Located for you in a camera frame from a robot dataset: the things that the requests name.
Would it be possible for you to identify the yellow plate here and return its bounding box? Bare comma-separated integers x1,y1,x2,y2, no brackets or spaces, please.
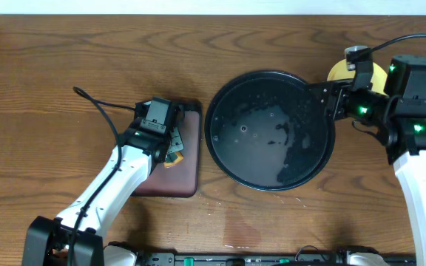
327,59,388,95

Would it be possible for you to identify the orange green sponge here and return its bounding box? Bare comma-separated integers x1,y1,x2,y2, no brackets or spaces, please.
163,151,183,168

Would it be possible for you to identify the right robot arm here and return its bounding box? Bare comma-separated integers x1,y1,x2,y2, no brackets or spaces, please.
307,55,426,265

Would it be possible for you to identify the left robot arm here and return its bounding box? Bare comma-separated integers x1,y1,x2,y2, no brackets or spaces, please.
22,98,185,265

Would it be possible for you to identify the black rectangular tray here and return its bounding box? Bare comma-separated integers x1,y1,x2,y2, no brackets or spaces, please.
132,100,202,197

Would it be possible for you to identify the round black tray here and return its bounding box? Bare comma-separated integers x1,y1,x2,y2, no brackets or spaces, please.
205,70,335,191

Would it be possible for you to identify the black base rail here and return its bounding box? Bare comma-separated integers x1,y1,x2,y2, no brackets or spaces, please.
101,245,417,266

